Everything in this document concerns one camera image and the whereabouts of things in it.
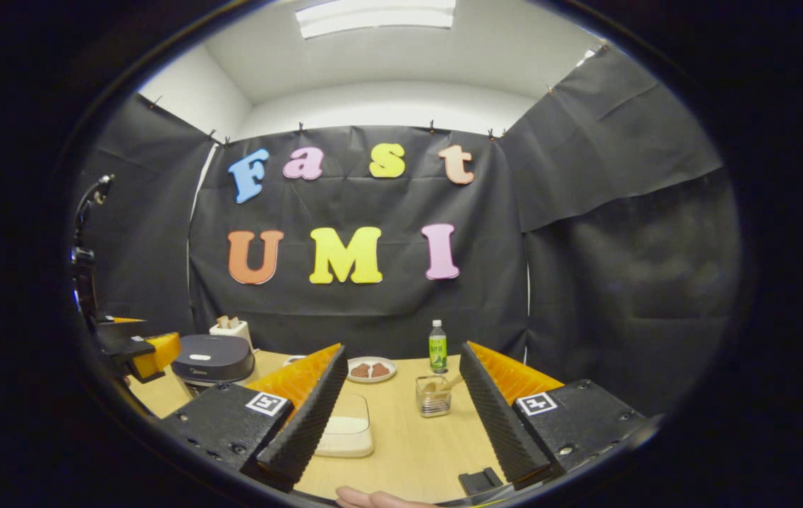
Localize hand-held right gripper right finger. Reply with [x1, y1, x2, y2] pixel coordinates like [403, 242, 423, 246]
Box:
[459, 341, 649, 491]

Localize dark grey rice cooker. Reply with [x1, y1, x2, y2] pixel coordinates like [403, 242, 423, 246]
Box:
[171, 334, 256, 399]

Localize wooden spoon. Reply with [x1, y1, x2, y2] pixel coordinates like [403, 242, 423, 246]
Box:
[421, 374, 466, 394]

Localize green tea bottle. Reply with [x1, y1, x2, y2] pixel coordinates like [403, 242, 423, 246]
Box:
[429, 320, 449, 374]

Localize white toaster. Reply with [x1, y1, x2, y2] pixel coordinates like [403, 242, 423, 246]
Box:
[209, 316, 254, 351]

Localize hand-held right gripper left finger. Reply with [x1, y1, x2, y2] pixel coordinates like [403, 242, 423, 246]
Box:
[159, 343, 349, 493]

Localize black backdrop cloth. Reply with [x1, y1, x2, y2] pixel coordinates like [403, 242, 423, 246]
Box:
[73, 46, 741, 417]

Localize white round plate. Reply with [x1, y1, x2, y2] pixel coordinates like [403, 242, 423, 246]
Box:
[345, 356, 398, 384]

